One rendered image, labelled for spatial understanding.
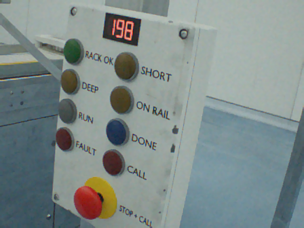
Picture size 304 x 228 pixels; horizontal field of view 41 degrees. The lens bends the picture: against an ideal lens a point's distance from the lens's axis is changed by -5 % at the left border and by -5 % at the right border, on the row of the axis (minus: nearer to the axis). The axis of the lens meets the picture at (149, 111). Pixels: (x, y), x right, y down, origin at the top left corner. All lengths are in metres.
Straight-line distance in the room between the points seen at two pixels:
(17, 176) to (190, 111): 1.10
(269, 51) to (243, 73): 0.35
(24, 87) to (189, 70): 0.94
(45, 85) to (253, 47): 3.15
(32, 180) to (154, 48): 1.16
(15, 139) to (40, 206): 0.32
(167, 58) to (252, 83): 3.91
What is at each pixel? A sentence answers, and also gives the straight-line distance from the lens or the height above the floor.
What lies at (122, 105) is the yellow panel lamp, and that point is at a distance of 0.44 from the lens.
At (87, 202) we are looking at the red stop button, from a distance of 0.48.
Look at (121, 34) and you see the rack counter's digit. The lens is 0.44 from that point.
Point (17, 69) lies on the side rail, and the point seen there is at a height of 0.83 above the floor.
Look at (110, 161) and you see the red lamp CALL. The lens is 0.47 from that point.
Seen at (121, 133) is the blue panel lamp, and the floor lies 0.96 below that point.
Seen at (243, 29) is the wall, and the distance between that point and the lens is 4.30.
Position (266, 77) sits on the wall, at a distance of 4.27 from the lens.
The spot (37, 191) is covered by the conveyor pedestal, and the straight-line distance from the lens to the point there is 1.57.
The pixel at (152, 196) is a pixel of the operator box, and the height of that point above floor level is 0.90.
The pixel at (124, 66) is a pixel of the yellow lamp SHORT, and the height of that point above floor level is 1.03.
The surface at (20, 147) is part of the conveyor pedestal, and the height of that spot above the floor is 0.55.
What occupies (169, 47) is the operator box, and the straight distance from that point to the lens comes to 0.41.
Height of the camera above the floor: 1.11
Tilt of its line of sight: 16 degrees down
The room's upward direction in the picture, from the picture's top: 9 degrees clockwise
